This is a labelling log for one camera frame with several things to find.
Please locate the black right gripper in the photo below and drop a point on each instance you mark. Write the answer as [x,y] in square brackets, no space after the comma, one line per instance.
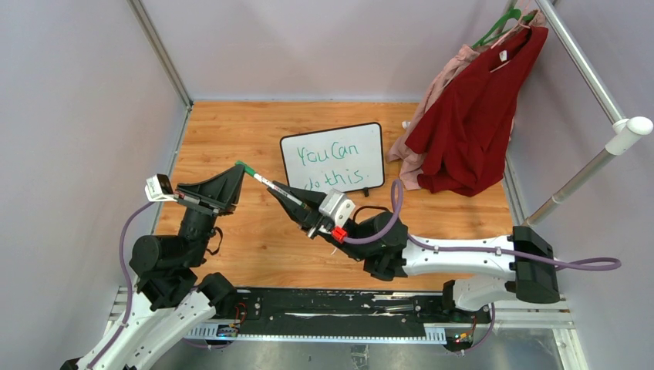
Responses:
[308,218]

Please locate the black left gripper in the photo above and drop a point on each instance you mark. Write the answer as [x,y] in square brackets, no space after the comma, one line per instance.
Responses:
[225,185]

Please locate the green marker cap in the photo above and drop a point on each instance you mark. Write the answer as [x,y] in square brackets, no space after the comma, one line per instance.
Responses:
[248,170]

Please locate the white whiteboard marker pen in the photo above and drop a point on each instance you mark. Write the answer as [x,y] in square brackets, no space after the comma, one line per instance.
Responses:
[277,189]

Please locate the white whiteboard black frame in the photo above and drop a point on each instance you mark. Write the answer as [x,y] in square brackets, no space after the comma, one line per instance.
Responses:
[347,159]

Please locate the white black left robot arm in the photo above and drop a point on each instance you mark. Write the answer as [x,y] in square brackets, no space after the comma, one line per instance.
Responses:
[166,299]

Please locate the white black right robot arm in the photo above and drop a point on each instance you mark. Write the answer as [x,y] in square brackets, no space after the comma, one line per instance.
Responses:
[519,266]

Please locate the pink garment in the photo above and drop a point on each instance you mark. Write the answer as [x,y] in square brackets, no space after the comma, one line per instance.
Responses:
[411,162]

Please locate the red shirt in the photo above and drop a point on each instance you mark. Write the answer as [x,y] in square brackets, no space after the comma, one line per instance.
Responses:
[464,135]

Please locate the green clothes hanger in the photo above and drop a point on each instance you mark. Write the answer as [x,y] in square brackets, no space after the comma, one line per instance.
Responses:
[497,32]

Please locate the metal clothes rack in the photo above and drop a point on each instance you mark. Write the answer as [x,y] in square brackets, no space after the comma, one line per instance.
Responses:
[572,161]

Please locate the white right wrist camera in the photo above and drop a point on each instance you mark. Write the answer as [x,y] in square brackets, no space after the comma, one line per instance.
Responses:
[337,206]

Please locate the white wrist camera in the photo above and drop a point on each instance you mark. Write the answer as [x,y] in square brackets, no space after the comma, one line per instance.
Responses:
[158,188]
[337,206]

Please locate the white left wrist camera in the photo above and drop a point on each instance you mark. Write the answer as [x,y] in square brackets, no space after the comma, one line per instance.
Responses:
[158,188]

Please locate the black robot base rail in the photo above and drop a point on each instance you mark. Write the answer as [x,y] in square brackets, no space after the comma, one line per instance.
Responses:
[362,317]

